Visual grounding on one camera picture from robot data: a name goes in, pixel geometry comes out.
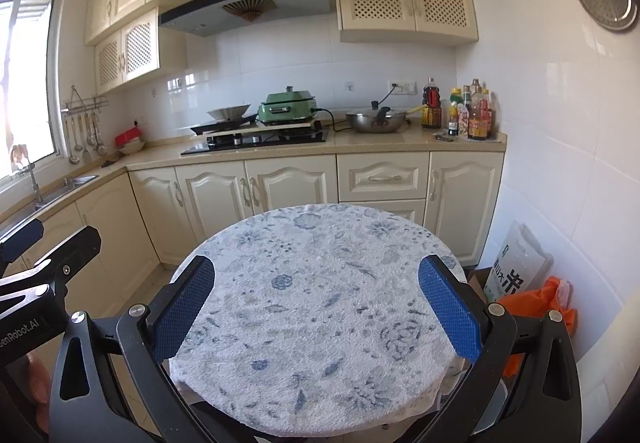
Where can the green electric cooker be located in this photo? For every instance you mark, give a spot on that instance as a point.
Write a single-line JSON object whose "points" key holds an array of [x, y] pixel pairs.
{"points": [[287, 107]]}

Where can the person's left hand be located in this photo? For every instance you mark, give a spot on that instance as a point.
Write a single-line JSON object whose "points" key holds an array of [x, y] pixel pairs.
{"points": [[39, 384]]}

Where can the group of condiment bottles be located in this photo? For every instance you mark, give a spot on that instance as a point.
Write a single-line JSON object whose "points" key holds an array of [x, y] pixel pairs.
{"points": [[470, 112]]}

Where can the hanging utensil rack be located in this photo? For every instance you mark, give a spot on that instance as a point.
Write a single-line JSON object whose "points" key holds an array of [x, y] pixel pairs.
{"points": [[82, 133]]}

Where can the red and white bowls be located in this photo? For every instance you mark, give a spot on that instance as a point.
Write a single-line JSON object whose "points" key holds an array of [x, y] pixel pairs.
{"points": [[130, 141]]}

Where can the white rice bag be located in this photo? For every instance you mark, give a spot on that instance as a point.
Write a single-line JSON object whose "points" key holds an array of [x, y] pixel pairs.
{"points": [[520, 260]]}

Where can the window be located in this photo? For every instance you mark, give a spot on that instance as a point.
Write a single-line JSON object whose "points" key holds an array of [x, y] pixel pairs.
{"points": [[26, 129]]}

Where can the cardboard box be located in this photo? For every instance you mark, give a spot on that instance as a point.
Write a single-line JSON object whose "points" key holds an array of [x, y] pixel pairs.
{"points": [[477, 279]]}

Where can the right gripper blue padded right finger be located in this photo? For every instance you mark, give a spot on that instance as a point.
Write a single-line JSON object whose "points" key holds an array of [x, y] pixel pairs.
{"points": [[476, 411]]}

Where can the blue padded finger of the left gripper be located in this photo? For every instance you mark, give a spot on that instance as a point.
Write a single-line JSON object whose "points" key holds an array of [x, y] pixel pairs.
{"points": [[19, 240]]}

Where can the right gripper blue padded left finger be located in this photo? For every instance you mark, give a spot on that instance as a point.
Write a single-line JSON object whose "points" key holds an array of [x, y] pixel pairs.
{"points": [[87, 402]]}

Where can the range hood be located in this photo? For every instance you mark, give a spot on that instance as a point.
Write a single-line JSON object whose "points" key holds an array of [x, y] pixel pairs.
{"points": [[208, 17]]}

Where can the steel sink with faucet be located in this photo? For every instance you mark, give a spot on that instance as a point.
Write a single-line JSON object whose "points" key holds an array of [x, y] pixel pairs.
{"points": [[20, 202]]}

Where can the black gas stove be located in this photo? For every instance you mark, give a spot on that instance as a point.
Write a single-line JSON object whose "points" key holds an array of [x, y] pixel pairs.
{"points": [[251, 135]]}

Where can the steel wok with black handle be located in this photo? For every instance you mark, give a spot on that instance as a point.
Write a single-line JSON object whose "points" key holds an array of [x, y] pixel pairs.
{"points": [[376, 119]]}

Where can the white wall power socket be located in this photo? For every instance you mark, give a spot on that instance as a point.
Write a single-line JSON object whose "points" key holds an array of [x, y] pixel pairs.
{"points": [[408, 88]]}

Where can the orange cloth bag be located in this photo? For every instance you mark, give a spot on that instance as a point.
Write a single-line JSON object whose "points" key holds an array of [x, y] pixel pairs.
{"points": [[540, 317]]}

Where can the lower cream cabinets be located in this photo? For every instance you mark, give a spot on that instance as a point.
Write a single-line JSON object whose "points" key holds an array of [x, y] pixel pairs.
{"points": [[153, 214]]}

